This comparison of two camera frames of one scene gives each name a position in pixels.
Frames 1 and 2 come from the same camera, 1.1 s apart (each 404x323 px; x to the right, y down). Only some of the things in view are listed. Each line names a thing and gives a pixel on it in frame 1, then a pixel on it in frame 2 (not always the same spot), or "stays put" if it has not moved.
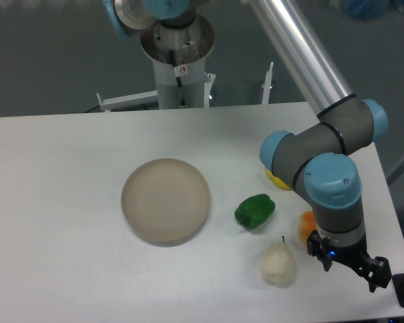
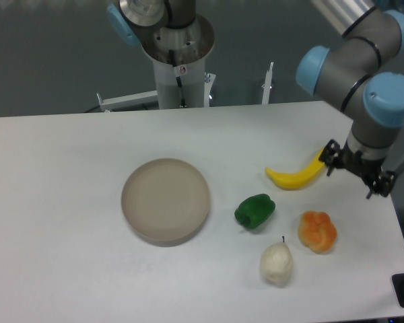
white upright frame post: (266, 85) stays put
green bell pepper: (254, 211) stays put
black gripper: (379, 272) -> (382, 184)
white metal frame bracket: (128, 100) stays put
